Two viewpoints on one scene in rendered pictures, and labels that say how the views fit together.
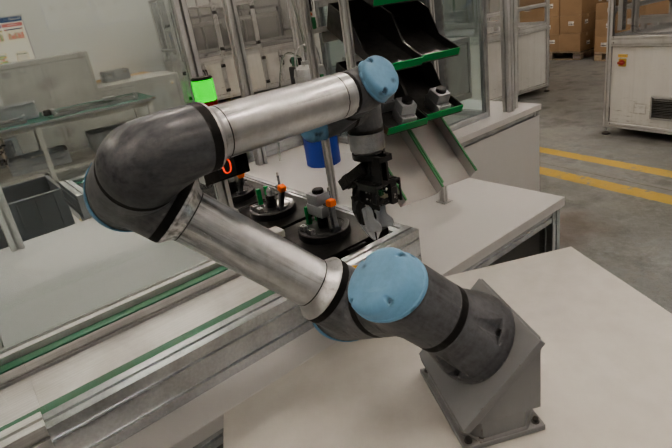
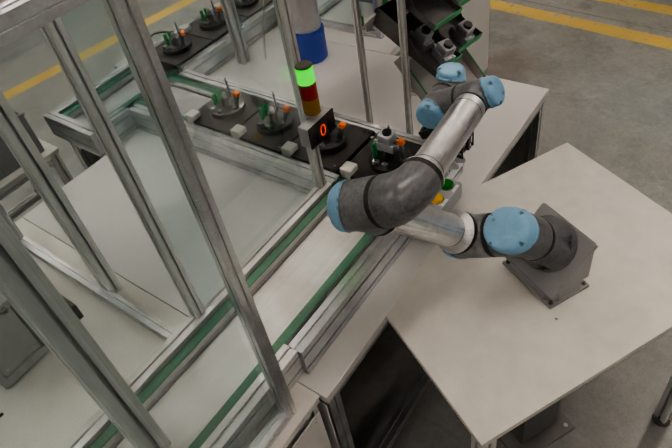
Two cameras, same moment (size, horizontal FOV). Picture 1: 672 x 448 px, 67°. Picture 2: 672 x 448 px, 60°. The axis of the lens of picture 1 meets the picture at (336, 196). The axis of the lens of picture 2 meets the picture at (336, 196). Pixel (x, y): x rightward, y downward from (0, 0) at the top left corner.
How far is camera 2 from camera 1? 0.88 m
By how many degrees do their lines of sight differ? 24
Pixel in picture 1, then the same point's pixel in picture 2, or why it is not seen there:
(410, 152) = not seen: hidden behind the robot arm
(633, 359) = (626, 232)
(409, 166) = not seen: hidden behind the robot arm
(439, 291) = (543, 229)
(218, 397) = (374, 305)
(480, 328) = (562, 243)
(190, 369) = (357, 293)
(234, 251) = (422, 229)
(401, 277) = (527, 229)
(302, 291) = (453, 240)
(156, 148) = (418, 199)
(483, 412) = (562, 287)
